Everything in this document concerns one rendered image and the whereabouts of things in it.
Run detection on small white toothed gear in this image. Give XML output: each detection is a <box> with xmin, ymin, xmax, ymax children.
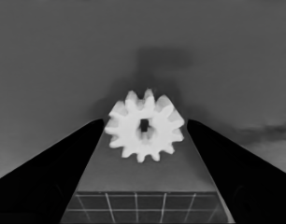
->
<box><xmin>104</xmin><ymin>88</ymin><xmax>185</xmax><ymax>163</ymax></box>

